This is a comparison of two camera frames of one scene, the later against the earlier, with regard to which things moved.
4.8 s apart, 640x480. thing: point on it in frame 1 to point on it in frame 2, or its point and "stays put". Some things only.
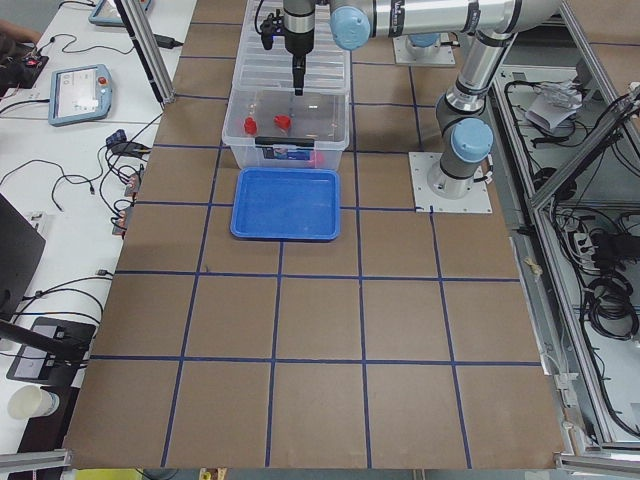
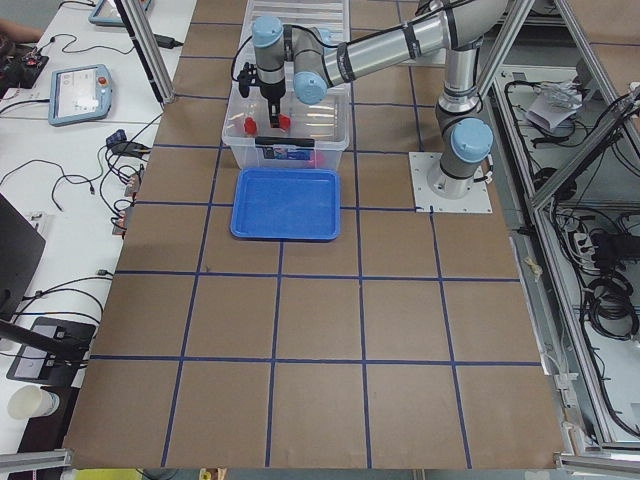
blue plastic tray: [286, 203] stays put
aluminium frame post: [147, 50] stays put
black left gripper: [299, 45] to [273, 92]
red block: [282, 121] stays put
